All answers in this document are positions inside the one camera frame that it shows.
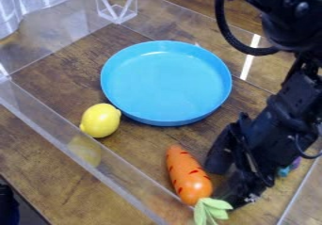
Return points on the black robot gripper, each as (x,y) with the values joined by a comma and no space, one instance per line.
(258,146)

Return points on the clear acrylic enclosure wall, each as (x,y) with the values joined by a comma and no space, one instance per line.
(84,181)

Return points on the clear acrylic corner bracket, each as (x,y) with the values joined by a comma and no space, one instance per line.
(115,13)

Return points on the yellow toy lemon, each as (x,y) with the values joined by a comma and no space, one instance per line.
(100,120)

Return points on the blue round plate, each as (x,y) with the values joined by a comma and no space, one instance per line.
(166,83)

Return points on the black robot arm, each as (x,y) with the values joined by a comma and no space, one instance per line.
(293,26)

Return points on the purple toy eggplant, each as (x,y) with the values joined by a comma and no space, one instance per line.
(282,172)

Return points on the orange toy carrot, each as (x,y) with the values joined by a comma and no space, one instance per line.
(194,187)

